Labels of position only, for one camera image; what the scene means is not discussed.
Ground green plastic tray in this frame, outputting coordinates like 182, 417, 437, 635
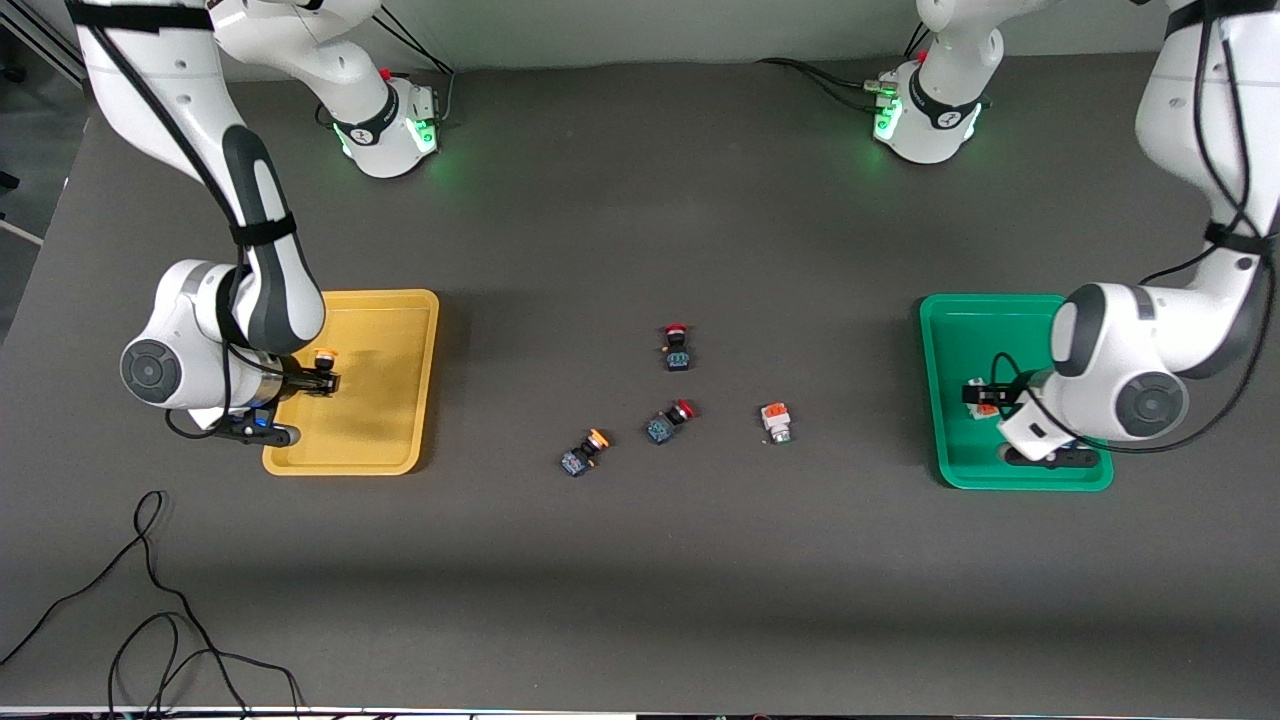
919, 293, 1115, 492

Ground yellow plastic tray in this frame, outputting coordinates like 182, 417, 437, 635
262, 289, 441, 477

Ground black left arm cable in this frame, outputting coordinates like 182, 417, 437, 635
985, 0, 1280, 456

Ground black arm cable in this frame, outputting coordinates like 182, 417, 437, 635
985, 0, 1280, 456
75, 15, 301, 441

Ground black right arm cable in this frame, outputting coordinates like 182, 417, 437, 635
75, 15, 301, 441

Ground black loose table cable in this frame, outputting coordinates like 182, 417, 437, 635
0, 488, 306, 720

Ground black left base cable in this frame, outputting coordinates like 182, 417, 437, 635
755, 55, 896, 113

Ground black base cable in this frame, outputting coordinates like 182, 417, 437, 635
365, 0, 459, 126
755, 55, 896, 113

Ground black right base cable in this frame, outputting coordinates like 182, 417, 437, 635
365, 0, 459, 126

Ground aluminium frame rail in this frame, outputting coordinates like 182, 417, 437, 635
0, 12, 101, 89

